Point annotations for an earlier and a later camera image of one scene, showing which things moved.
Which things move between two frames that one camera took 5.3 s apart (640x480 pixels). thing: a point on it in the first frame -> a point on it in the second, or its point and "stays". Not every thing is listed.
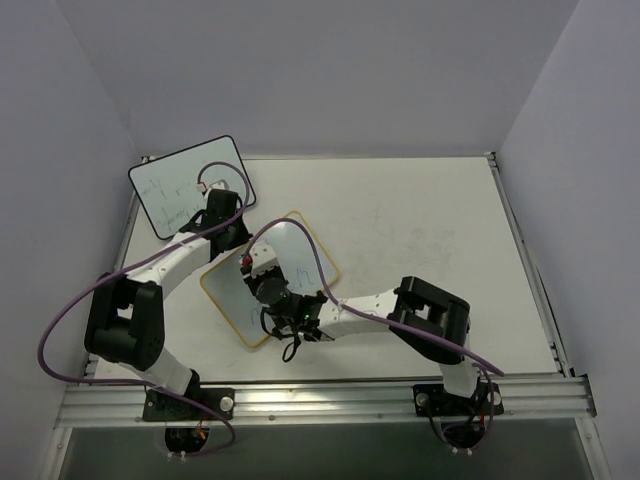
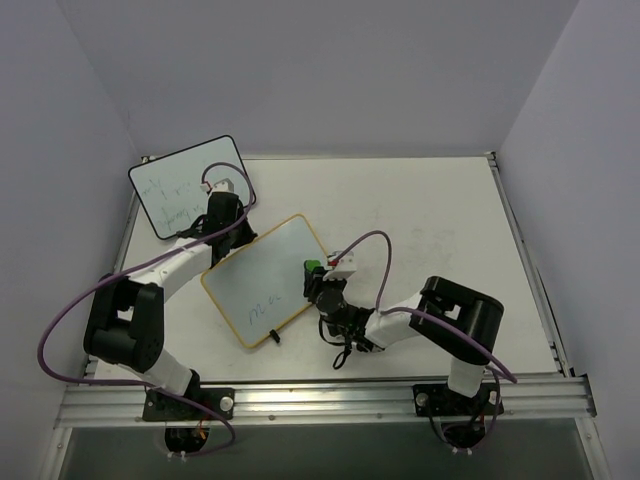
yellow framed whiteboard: (227, 286) stays
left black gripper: (222, 201) stays
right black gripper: (255, 279) -> (314, 279)
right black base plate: (435, 400) stays
